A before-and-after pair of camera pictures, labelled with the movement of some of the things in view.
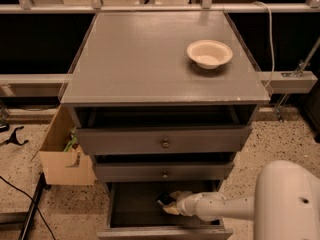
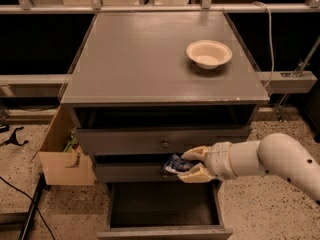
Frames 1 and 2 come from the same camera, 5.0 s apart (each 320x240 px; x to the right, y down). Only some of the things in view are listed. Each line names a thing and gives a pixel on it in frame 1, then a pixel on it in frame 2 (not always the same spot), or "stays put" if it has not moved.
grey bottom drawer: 133,213 stays put
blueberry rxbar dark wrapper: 166,199 -> 177,164
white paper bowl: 208,53 stays put
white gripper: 184,203 -> 218,160
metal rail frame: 297,81 stays put
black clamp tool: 14,139 stays put
